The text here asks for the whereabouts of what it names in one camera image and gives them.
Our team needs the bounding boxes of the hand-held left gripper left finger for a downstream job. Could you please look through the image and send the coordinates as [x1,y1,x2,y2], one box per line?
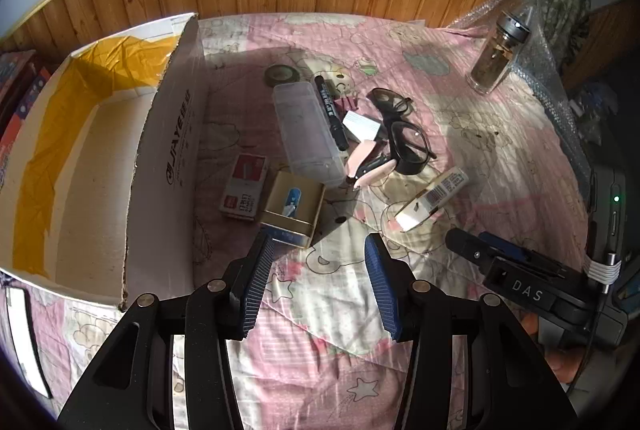
[57,230,278,430]

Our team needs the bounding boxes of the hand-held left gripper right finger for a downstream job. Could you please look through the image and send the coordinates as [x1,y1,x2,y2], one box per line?
[364,232,578,430]

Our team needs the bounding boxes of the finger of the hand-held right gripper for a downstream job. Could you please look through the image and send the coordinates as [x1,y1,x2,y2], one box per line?
[477,231,567,271]
[446,228,498,271]

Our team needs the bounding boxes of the white barcoded carton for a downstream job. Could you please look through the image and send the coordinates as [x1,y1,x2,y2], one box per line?
[395,167,469,233]

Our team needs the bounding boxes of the gold tin box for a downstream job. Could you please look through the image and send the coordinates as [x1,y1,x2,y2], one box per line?
[258,171,326,251]

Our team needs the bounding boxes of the red white staples box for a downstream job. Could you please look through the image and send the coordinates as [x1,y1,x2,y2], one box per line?
[218,153,271,221]

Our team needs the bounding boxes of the black framed glasses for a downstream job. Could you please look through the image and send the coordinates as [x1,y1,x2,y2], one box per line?
[367,87,438,178]

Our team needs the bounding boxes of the clear plastic box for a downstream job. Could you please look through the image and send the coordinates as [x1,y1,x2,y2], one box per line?
[272,82,348,185]

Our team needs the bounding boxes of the black marker pen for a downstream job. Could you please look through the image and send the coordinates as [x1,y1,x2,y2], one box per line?
[312,74,350,151]

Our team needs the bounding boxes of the white cardboard box yellow tape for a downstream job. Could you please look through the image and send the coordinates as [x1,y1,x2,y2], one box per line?
[0,12,208,313]

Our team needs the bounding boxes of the person's right hand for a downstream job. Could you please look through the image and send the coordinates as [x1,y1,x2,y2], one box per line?
[522,315,588,383]

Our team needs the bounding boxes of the pink stapler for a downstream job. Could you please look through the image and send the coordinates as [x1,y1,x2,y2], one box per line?
[346,137,398,191]

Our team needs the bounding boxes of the clear bubble wrap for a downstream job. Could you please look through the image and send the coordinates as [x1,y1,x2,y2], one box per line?
[445,0,596,211]

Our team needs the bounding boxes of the white eraser block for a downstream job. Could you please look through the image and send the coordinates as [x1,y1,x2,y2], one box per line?
[342,111,382,143]

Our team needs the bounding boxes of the glass bottle metal cap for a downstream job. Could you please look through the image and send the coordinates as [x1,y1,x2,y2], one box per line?
[466,8,533,95]

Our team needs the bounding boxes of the dark tape roll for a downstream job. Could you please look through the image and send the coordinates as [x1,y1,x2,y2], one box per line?
[265,64,299,88]

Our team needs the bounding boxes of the wooden cabinet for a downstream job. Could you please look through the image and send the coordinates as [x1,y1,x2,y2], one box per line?
[565,0,640,85]

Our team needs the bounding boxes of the small mirror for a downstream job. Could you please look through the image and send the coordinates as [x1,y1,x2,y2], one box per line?
[5,287,53,398]

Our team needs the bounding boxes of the red printed game box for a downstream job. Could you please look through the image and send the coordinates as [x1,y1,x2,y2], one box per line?
[0,67,53,173]

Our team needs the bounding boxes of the blue printed game box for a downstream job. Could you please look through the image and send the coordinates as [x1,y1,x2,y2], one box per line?
[0,50,37,111]

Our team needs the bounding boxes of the white cable bundle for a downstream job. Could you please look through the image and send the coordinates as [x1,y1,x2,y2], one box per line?
[589,259,622,285]

